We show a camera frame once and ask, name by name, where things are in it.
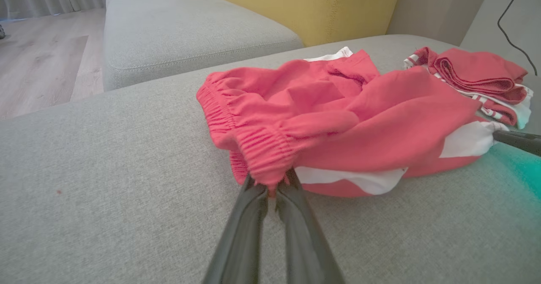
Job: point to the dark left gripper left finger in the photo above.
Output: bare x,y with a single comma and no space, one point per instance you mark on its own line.
241,241

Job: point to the small grey sofa cushion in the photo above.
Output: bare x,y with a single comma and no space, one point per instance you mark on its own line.
177,30

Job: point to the red Bulls jersey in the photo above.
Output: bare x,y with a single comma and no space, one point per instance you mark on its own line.
482,70

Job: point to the large grey sofa seat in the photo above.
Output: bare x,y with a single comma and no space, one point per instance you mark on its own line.
105,182

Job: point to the red shorts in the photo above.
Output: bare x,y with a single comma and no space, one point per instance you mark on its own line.
338,123

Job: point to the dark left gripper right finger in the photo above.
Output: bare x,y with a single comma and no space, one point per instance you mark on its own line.
304,241

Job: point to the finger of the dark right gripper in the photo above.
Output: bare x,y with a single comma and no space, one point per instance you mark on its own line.
520,142

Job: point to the yellow sofa backrest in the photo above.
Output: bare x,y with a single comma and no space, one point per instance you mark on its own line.
317,5

